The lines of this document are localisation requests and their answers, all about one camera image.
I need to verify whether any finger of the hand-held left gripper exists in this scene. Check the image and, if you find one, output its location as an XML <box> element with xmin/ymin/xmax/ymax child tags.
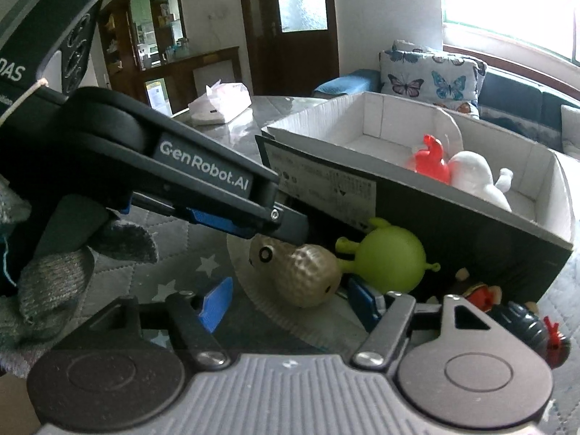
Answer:
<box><xmin>130</xmin><ymin>129</ymin><xmax>281</xmax><ymax>219</ymax></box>
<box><xmin>129</xmin><ymin>191</ymin><xmax>310</xmax><ymax>242</ymax></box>

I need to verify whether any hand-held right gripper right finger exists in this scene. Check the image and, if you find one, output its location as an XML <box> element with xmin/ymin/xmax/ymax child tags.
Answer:
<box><xmin>347</xmin><ymin>278</ymin><xmax>500</xmax><ymax>369</ymax></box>

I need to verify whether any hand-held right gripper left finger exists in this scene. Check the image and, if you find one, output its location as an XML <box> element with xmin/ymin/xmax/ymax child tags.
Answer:
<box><xmin>89</xmin><ymin>276</ymin><xmax>235</xmax><ymax>367</ymax></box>

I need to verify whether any beige peanut toy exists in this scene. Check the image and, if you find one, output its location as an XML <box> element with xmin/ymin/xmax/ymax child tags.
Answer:
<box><xmin>249</xmin><ymin>234</ymin><xmax>340</xmax><ymax>309</ymax></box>

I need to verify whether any black cardboard box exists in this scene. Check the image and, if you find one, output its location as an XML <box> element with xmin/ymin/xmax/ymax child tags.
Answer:
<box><xmin>254</xmin><ymin>91</ymin><xmax>575</xmax><ymax>304</ymax></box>

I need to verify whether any glossy grey desktop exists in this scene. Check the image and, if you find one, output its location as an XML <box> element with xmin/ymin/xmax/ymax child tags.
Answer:
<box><xmin>171</xmin><ymin>94</ymin><xmax>363</xmax><ymax>157</ymax></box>

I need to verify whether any person's left hand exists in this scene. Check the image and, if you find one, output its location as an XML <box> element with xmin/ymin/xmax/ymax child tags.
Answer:
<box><xmin>0</xmin><ymin>176</ymin><xmax>159</xmax><ymax>365</ymax></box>

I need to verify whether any green alien toy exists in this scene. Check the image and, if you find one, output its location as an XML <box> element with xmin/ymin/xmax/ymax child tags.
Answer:
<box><xmin>335</xmin><ymin>217</ymin><xmax>441</xmax><ymax>294</ymax></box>

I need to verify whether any grey star-print mat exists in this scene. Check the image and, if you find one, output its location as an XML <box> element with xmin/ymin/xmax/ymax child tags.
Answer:
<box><xmin>61</xmin><ymin>206</ymin><xmax>580</xmax><ymax>374</ymax></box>

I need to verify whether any white tissue pack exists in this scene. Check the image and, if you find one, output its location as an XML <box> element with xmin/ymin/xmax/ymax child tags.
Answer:
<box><xmin>187</xmin><ymin>79</ymin><xmax>253</xmax><ymax>125</ymax></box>

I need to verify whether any dark wooden display cabinet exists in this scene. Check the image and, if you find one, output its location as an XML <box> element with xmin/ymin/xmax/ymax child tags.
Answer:
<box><xmin>97</xmin><ymin>0</ymin><xmax>242</xmax><ymax>116</ymax></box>

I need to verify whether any red and brown toy figure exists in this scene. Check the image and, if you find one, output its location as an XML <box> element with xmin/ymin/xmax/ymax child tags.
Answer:
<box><xmin>453</xmin><ymin>267</ymin><xmax>504</xmax><ymax>313</ymax></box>

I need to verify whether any dark wooden door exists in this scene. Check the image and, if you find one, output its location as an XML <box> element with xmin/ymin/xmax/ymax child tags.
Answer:
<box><xmin>237</xmin><ymin>0</ymin><xmax>340</xmax><ymax>97</ymax></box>

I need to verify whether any red rubber toy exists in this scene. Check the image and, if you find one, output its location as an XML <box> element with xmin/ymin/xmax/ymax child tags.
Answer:
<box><xmin>406</xmin><ymin>134</ymin><xmax>453</xmax><ymax>185</ymax></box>

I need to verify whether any dark blue round toy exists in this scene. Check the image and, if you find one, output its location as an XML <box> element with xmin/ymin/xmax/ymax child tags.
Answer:
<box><xmin>488</xmin><ymin>301</ymin><xmax>572</xmax><ymax>369</ymax></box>

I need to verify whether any blue folded towel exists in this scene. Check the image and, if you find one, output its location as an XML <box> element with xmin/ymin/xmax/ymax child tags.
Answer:
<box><xmin>312</xmin><ymin>69</ymin><xmax>382</xmax><ymax>99</ymax></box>

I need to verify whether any white rubber toy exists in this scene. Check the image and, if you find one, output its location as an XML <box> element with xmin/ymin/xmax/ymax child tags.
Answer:
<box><xmin>448</xmin><ymin>150</ymin><xmax>515</xmax><ymax>213</ymax></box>

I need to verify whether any brown cardboard piece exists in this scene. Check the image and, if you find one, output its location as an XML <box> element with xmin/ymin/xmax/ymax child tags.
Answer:
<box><xmin>0</xmin><ymin>375</ymin><xmax>39</xmax><ymax>435</ymax></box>

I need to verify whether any butterfly print pillow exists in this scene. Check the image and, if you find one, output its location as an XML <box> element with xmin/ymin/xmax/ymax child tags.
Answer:
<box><xmin>379</xmin><ymin>39</ymin><xmax>488</xmax><ymax>119</ymax></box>

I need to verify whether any dark blue sofa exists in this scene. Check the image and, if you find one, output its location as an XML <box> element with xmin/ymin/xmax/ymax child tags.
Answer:
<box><xmin>473</xmin><ymin>67</ymin><xmax>580</xmax><ymax>157</ymax></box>

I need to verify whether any white pillow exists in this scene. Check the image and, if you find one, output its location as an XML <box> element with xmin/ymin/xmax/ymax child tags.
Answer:
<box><xmin>560</xmin><ymin>104</ymin><xmax>580</xmax><ymax>158</ymax></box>

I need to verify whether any bright window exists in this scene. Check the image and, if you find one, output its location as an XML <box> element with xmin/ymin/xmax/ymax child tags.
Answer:
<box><xmin>440</xmin><ymin>0</ymin><xmax>580</xmax><ymax>65</ymax></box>

